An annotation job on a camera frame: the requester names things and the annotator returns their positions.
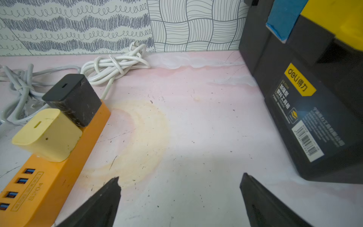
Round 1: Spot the yellow black toolbox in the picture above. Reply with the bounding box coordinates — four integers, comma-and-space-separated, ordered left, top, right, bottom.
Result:
239, 1, 363, 184

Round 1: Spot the yellow charger plug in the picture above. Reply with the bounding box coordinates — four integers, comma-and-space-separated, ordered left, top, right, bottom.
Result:
12, 108, 82, 162

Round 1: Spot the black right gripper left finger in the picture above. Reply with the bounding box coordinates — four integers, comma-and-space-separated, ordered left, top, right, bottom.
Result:
58, 177, 122, 227

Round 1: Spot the grey coiled cable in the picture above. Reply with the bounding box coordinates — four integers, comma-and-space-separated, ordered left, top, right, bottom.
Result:
0, 63, 81, 125

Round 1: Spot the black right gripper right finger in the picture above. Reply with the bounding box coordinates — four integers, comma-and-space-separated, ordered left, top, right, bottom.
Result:
240, 173, 311, 227

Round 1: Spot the black charger plug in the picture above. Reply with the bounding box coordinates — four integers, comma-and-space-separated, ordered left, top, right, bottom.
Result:
42, 74, 102, 128

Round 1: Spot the small orange power strip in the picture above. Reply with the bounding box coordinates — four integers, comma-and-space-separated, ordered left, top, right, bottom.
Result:
1, 103, 111, 227

